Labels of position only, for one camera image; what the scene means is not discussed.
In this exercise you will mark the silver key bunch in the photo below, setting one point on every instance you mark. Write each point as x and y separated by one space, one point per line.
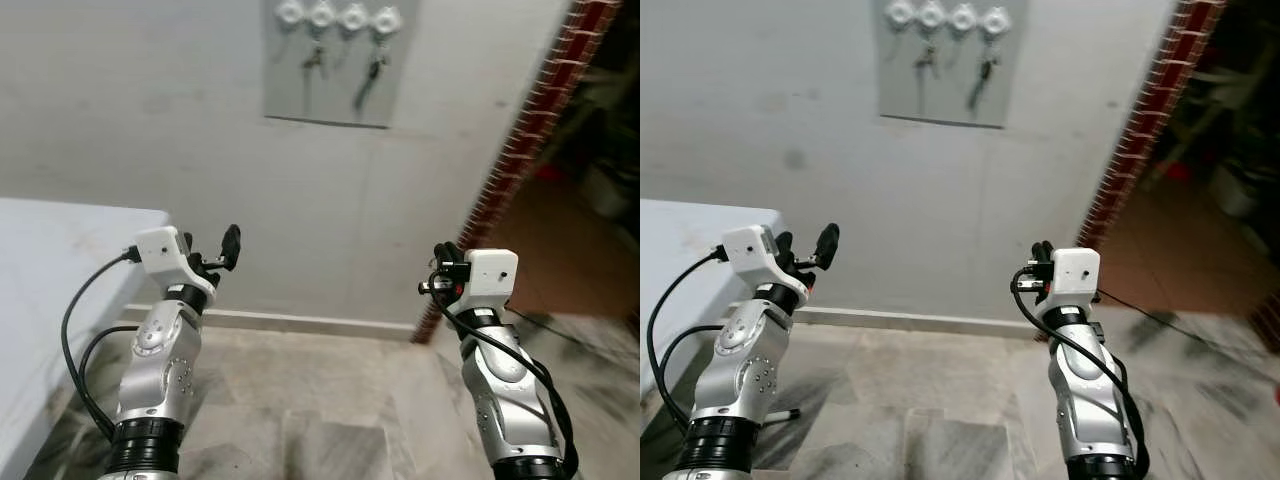
928 58
316 58

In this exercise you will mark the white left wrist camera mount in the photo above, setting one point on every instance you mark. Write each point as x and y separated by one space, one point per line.
747 250
160 250

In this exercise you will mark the grey wall panel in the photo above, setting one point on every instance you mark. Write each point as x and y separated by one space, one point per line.
400 90
1015 90

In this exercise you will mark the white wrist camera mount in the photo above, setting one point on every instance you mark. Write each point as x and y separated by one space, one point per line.
1076 275
160 250
747 250
492 275

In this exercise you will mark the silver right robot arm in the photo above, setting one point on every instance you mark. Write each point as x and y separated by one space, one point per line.
515 390
1090 390

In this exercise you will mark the white plant pot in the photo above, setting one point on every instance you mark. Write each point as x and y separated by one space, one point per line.
1238 190

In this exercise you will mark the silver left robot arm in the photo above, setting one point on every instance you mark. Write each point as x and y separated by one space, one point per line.
740 370
155 370

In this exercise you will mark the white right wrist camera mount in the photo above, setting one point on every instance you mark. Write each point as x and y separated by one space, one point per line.
1076 275
492 275

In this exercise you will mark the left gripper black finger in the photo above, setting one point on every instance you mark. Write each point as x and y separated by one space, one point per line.
231 245
186 243
828 243
785 248

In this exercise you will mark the black car key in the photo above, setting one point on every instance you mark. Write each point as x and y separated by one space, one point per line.
988 68
376 68

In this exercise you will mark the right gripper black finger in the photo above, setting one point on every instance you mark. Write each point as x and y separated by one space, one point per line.
1049 251
1035 253
440 254
456 254

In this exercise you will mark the red brick pillar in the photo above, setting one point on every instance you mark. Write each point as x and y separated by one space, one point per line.
1140 130
520 140

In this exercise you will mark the white square wall hook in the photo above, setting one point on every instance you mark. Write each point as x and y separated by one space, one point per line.
322 14
386 21
354 18
290 12
932 14
900 12
963 18
996 21

